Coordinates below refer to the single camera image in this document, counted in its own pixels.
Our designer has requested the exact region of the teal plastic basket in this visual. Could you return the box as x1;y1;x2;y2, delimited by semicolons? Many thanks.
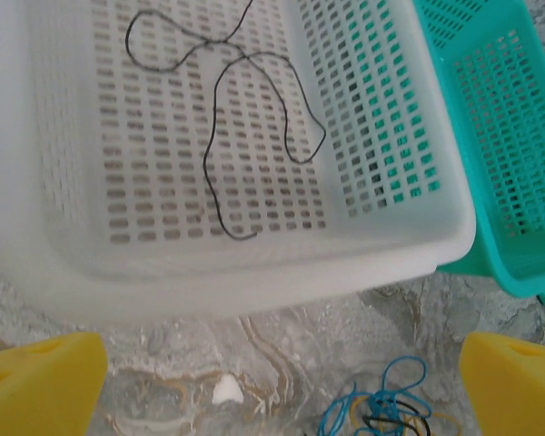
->
411;0;545;300

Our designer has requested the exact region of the white plastic basket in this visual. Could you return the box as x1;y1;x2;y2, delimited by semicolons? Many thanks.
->
0;0;478;326

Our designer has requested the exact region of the thin black cable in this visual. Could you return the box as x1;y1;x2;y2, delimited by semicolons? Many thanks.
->
125;0;327;241
361;399;433;436

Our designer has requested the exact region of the thin blue cable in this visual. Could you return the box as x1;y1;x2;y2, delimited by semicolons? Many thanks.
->
317;356;433;436

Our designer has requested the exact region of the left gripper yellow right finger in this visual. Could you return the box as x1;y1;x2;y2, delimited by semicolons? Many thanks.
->
461;331;545;436

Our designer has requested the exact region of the small white chip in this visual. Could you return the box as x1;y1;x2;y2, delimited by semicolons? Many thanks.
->
211;373;245;406

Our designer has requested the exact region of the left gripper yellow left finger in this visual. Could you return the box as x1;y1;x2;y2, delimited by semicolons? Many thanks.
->
0;331;109;436

